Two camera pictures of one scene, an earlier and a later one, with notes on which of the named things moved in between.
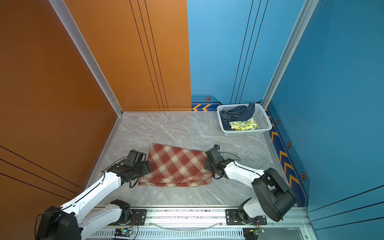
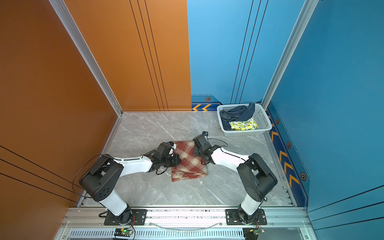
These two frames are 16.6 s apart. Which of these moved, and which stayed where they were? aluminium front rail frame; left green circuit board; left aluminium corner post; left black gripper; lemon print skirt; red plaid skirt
Moved: left black gripper; red plaid skirt
Stayed: left aluminium corner post; aluminium front rail frame; left green circuit board; lemon print skirt
